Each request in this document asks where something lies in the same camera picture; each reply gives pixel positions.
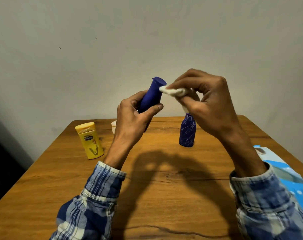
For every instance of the person's right hand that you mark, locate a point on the person's right hand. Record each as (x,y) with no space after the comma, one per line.
(214,109)

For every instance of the person's left hand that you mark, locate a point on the person's left hand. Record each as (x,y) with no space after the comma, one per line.
(129,124)

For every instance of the white bottle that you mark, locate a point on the white bottle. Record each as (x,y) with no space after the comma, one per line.
(113,127)

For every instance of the dark blue bottle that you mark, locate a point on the dark blue bottle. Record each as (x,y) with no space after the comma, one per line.
(152,94)
(187,132)

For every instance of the yellow bottle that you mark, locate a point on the yellow bottle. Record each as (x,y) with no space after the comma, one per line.
(90,144)

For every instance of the white wet wipe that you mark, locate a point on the white wet wipe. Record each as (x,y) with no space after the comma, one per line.
(174,91)

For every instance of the blue wet wipes pack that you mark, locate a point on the blue wet wipes pack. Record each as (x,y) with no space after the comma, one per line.
(296,182)

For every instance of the person's right forearm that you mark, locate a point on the person's right forearm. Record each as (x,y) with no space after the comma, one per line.
(261,197)

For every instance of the person's left forearm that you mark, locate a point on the person's left forearm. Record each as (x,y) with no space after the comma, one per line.
(96,202)

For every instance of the wooden table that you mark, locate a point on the wooden table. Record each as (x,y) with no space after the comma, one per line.
(54,184)

